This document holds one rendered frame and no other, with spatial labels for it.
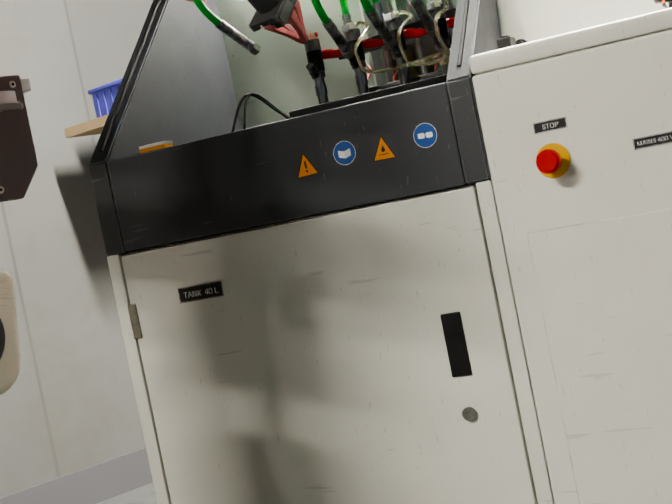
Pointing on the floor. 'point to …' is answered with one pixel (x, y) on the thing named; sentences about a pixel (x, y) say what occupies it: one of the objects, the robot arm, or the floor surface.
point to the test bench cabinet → (334, 213)
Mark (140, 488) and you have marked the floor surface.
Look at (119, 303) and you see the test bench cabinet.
